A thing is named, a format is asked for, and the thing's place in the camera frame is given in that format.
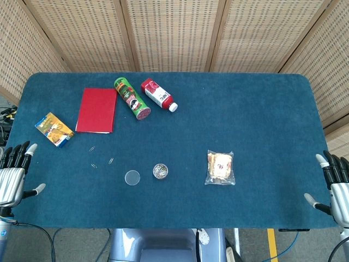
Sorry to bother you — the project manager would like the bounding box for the clear plastic round lid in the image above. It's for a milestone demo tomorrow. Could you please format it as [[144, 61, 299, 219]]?
[[124, 169, 141, 187]]

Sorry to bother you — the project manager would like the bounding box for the woven bamboo folding screen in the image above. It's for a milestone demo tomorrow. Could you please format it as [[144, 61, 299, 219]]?
[[0, 0, 349, 162]]

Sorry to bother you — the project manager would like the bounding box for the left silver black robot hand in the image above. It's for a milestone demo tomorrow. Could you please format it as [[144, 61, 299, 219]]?
[[0, 141, 46, 216]]

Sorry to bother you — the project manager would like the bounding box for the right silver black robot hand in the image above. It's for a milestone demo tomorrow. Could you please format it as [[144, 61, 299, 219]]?
[[304, 150, 349, 229]]

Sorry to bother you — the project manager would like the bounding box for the blue carpet table cover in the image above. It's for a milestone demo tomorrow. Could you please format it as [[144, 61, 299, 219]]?
[[5, 72, 339, 229]]

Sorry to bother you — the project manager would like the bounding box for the grey-blue robot torso base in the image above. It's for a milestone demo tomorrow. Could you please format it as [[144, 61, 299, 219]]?
[[109, 228, 227, 262]]

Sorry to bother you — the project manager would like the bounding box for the clear bag of snacks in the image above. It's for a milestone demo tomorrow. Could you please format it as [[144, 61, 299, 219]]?
[[204, 149, 236, 186]]

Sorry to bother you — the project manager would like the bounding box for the blue cable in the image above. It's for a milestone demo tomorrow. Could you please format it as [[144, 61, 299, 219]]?
[[273, 231, 300, 259]]

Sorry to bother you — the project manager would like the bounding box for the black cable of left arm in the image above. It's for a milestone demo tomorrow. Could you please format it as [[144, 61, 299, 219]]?
[[10, 221, 57, 262]]

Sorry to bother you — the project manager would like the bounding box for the red juice bottle white cap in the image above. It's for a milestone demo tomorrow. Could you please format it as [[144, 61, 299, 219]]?
[[140, 78, 179, 113]]

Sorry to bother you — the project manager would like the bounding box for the clear jar of paperclips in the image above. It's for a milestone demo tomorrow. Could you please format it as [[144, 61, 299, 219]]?
[[152, 163, 169, 180]]

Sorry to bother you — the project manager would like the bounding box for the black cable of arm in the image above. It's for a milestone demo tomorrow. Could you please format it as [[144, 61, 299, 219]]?
[[10, 221, 57, 262], [328, 239, 349, 262]]

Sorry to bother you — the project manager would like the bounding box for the yellow and blue carton box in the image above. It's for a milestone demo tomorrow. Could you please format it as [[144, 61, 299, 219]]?
[[34, 112, 75, 149]]

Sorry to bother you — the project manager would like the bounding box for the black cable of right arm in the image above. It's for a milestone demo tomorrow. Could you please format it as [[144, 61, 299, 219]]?
[[328, 239, 349, 262]]

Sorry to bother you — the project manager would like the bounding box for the red notebook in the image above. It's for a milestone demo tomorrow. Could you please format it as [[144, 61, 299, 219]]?
[[75, 87, 118, 135]]

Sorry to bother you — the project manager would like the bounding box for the green Pringles can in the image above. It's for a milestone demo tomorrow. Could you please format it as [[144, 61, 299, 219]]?
[[113, 77, 152, 121]]

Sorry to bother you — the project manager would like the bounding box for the black cable bundle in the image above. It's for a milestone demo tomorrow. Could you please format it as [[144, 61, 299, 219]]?
[[0, 105, 19, 147]]

